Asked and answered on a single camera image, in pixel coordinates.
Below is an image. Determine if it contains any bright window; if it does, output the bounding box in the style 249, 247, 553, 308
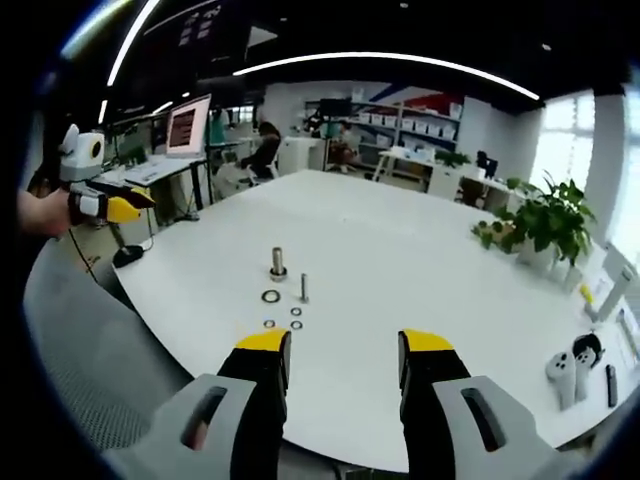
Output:
534, 92, 640, 261

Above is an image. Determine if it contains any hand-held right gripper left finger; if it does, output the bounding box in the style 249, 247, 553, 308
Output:
102, 328, 293, 480

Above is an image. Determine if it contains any white office desk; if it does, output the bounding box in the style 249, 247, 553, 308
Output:
374, 147, 506, 206

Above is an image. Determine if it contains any black monitor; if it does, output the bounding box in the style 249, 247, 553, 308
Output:
477, 149, 500, 179

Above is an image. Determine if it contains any white laptop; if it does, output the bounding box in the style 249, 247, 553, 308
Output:
123, 93, 214, 185

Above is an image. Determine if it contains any small black box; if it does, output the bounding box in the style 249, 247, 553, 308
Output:
111, 244, 145, 269

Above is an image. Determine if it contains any grey mesh office chair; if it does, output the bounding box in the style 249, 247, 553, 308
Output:
22, 238, 201, 451

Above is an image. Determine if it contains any black remote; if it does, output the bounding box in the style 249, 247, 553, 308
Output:
605, 363, 619, 408

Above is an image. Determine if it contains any black and white controller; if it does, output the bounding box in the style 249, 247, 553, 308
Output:
572, 333, 606, 402

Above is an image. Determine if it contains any small green desk plant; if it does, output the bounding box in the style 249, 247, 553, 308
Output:
434, 149, 472, 169

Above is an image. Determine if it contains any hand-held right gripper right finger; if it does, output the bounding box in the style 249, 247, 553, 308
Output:
397, 328, 589, 480

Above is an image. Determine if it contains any white cabinet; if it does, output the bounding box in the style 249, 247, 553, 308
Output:
278, 137, 326, 176

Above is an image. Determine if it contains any large steel threaded stud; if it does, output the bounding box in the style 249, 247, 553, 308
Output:
268, 246, 289, 282

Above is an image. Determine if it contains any shelf with white bins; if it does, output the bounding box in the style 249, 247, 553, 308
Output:
304, 88, 464, 151

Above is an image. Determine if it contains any long curved ceiling light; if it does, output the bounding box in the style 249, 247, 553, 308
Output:
232, 51, 542, 101

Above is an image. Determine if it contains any large green potted plant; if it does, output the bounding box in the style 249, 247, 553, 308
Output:
470, 171, 597, 269

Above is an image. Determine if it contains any black laptop stand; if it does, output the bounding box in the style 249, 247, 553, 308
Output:
147, 158, 207, 222

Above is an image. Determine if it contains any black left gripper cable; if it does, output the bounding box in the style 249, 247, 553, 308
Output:
67, 227, 99, 276

